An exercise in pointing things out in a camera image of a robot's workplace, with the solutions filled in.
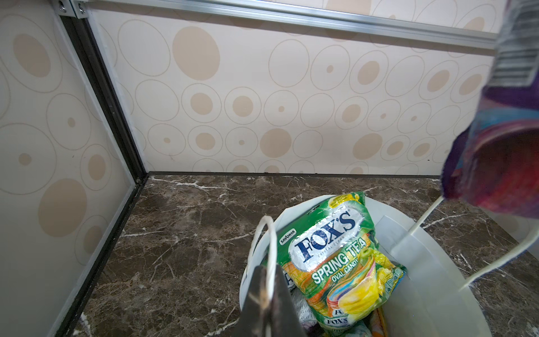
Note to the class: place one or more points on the small purple candy bag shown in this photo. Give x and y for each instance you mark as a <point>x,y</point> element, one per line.
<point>305,316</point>

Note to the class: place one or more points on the white paper bag colourful print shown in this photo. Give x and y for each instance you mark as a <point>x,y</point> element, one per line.
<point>432,299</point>

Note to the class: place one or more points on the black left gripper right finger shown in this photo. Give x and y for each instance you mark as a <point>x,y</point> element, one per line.
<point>283,319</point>

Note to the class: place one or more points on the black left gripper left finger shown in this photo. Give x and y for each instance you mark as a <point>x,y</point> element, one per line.
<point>253,320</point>

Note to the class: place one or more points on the black vertical frame post left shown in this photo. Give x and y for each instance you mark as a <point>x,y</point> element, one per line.
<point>86,47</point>

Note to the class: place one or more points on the horizontal aluminium rail back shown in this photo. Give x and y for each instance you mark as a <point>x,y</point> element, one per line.
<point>479,42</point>

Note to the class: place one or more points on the yellow green candy bag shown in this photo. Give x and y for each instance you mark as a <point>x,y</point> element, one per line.
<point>332,255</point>

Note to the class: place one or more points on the purple berries candy bag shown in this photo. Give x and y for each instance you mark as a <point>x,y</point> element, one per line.
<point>493,164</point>

